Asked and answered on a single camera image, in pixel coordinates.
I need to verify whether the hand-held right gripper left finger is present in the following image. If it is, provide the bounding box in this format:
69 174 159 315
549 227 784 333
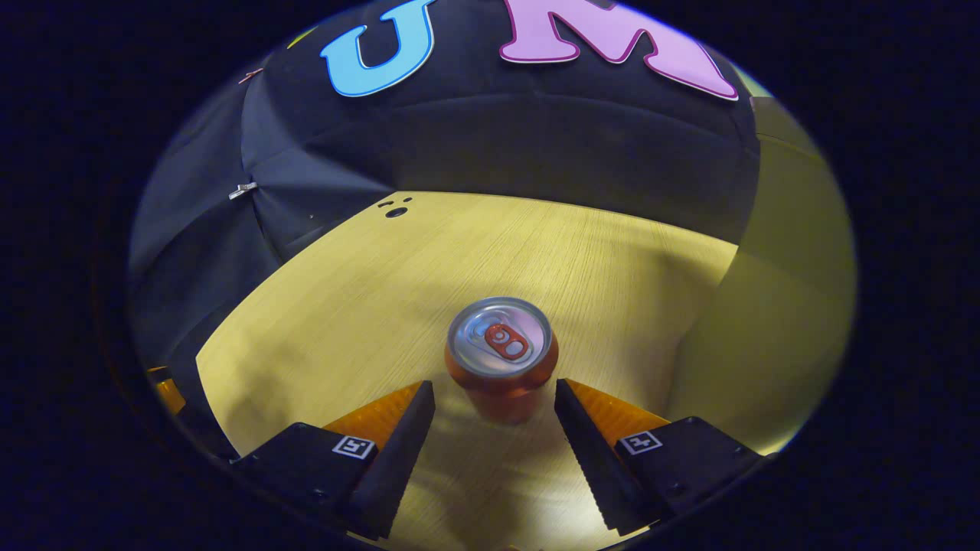
230 380 437 540

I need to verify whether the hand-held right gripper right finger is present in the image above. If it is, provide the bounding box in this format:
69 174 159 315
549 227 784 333
554 378 766 537

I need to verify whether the orange pop can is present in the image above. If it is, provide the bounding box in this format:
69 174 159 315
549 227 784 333
444 296 560 425

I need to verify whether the wooden desktop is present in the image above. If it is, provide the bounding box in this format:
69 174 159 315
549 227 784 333
195 191 740 551

